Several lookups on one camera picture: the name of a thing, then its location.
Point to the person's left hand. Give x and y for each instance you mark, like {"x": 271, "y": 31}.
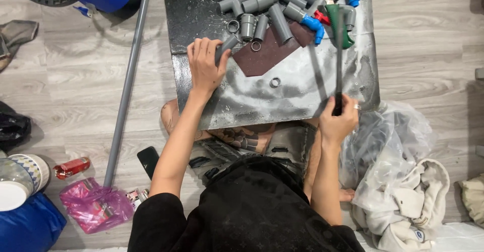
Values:
{"x": 204, "y": 68}

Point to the person's right hand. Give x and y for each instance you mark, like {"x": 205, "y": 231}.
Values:
{"x": 336, "y": 125}

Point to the short grey pipe piece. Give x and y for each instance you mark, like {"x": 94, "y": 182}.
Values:
{"x": 229, "y": 44}

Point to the person's grey denim shorts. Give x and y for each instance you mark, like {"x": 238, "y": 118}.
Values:
{"x": 291, "y": 142}

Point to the clear plastic bag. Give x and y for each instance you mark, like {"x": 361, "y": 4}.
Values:
{"x": 385, "y": 146}

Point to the brown sandpaper sheet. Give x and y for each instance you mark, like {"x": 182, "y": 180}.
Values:
{"x": 264, "y": 53}

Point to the black metal work board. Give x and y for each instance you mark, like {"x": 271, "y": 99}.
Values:
{"x": 264, "y": 100}

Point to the person's tattooed left leg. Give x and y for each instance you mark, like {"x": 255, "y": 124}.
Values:
{"x": 242, "y": 136}

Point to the long grey pipe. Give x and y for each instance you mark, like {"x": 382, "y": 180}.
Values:
{"x": 126, "y": 85}

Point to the pile of grey pipe fittings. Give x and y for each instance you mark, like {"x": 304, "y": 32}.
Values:
{"x": 264, "y": 0}

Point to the red pipe fitting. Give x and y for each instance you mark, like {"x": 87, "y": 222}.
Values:
{"x": 321, "y": 17}

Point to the black phone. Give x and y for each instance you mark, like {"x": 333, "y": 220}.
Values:
{"x": 148, "y": 162}

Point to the white crumpled garment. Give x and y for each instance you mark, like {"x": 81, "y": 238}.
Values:
{"x": 412, "y": 206}

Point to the person's black shirt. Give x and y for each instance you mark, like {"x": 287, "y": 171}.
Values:
{"x": 245, "y": 214}

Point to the small printed packet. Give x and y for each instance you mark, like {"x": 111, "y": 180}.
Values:
{"x": 136, "y": 198}

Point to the beige cushion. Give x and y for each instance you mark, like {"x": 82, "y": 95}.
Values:
{"x": 474, "y": 199}

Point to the red can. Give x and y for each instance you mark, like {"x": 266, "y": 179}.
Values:
{"x": 72, "y": 167}

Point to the white plastic sheet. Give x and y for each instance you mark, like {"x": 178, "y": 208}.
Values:
{"x": 457, "y": 238}

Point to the pink plastic bag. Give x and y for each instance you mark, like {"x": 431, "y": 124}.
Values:
{"x": 94, "y": 206}

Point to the grey cloth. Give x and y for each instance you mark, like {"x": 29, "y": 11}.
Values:
{"x": 17, "y": 36}

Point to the patterned white bowl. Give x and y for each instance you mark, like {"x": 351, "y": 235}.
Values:
{"x": 36, "y": 168}

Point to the black plastic bag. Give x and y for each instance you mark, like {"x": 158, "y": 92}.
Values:
{"x": 13, "y": 129}

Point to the clear jar with white lid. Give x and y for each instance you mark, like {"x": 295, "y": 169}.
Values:
{"x": 13, "y": 185}

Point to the blue fabric bag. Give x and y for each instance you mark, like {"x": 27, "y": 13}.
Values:
{"x": 30, "y": 225}

